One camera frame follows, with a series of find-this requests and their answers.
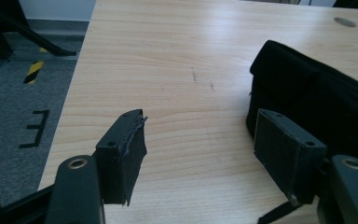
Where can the black metal stand leg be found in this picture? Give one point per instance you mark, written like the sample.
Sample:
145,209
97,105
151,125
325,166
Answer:
3,28

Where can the yellow black hazard tape strip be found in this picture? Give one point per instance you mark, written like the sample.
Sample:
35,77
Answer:
33,72
43,49

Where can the black fabric bag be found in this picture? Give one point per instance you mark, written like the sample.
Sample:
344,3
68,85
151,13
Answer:
310,93

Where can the black tape floor mark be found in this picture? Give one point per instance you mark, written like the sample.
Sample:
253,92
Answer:
38,127

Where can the grey oval table grommet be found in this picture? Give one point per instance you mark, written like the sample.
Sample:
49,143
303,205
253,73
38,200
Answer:
344,21

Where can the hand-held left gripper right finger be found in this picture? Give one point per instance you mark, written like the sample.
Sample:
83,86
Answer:
287,155

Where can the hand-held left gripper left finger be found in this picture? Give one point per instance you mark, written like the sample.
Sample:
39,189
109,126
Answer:
118,161

